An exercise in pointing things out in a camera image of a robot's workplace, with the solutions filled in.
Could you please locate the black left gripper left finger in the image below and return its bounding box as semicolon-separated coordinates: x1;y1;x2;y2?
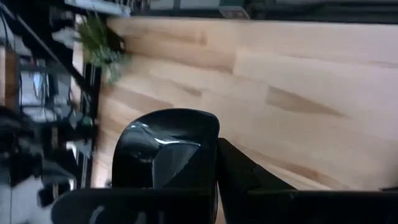
50;187;218;224

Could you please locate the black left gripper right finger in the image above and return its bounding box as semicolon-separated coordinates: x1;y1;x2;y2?
216;138;398;224

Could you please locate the small green potted plant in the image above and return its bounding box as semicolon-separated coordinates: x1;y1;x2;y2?
74;12;130;85

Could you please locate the small grey table camera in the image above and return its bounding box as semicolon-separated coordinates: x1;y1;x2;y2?
218;5;251;20

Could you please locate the silver metal bracket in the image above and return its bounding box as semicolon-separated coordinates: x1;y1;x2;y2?
63;0;131;17

